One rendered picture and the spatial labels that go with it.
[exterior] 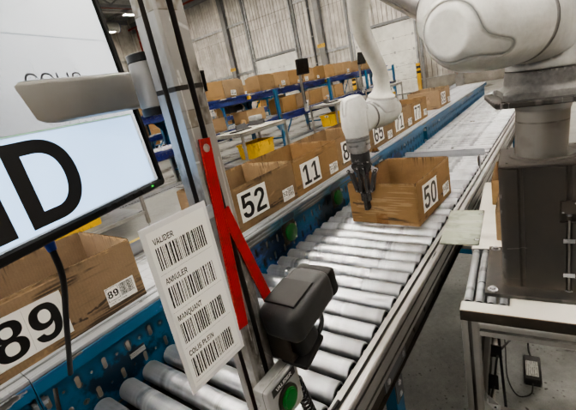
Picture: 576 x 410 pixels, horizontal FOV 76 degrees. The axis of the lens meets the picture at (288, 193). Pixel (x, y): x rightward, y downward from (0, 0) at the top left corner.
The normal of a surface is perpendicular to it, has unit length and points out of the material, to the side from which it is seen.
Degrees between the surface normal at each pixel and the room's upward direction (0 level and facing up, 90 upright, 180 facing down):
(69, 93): 90
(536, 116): 89
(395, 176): 89
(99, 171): 86
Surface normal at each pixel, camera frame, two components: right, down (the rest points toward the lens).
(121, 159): 0.93, -0.18
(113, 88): 0.85, -0.03
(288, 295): -0.28, -0.88
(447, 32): -0.80, 0.34
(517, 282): -0.49, 0.33
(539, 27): 0.51, 0.37
